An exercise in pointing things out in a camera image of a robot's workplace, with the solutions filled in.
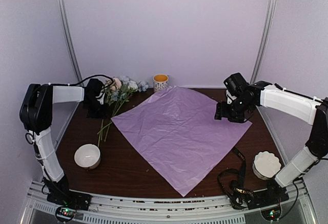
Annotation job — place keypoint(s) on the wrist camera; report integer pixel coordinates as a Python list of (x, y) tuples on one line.
[(230, 98), (101, 97)]

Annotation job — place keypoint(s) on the white round bowl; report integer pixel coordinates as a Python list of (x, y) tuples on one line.
[(87, 156)]

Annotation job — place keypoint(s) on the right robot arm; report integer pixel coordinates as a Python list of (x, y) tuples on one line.
[(298, 126)]

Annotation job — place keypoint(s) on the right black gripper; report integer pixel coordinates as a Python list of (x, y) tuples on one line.
[(222, 112)]

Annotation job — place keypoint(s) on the right aluminium frame post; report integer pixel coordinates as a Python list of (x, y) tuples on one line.
[(270, 12)]

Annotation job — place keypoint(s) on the aluminium frame post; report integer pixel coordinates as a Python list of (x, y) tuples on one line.
[(69, 41), (270, 12)]

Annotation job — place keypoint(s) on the pink fake flower stem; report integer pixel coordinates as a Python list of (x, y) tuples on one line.
[(113, 102)]

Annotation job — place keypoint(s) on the black lettered ribbon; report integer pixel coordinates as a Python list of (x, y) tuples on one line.
[(240, 197)]

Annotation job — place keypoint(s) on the blue fake flower stem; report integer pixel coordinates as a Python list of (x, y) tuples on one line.
[(128, 83)]

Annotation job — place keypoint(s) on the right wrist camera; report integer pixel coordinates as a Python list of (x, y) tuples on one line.
[(230, 98)]

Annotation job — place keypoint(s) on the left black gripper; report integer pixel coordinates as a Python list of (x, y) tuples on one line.
[(103, 115)]

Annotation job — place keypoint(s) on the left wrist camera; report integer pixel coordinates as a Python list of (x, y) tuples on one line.
[(101, 97)]

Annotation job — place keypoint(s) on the left aluminium frame post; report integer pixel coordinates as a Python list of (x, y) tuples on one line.
[(69, 41)]

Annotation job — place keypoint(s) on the front aluminium rail base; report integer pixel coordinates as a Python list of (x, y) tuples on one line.
[(113, 209)]

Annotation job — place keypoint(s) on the white scalloped bowl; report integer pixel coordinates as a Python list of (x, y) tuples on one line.
[(266, 165)]

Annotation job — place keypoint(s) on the patterned mug orange inside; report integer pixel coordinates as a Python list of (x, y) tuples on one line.
[(160, 82)]

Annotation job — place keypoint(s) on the purple pink wrapping paper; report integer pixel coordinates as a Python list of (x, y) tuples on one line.
[(175, 131)]

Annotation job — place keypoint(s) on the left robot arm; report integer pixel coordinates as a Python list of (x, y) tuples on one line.
[(36, 114)]

